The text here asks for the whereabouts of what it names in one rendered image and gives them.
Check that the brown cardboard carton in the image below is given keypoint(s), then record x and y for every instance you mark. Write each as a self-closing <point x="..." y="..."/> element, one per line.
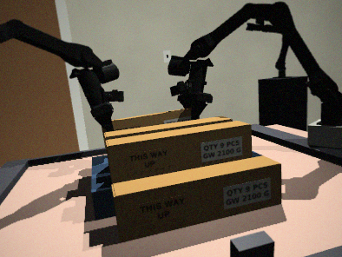
<point x="165" y="127"/>
<point x="140" y="121"/>
<point x="142" y="156"/>
<point x="162" y="203"/>

